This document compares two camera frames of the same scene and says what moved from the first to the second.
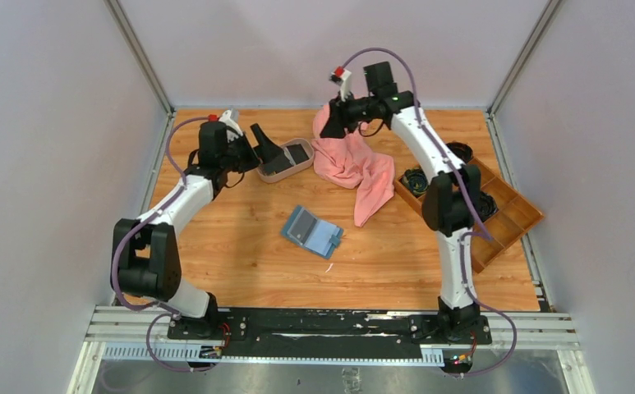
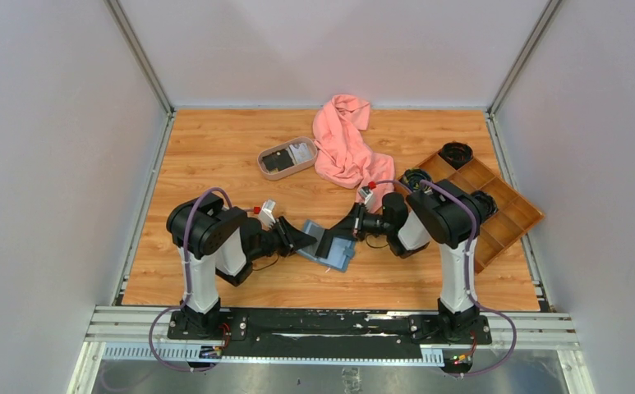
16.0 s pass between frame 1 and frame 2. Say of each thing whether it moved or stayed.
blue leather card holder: moved
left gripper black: moved
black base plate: stayed
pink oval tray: stayed
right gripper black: moved
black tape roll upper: stayed
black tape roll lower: stayed
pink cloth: stayed
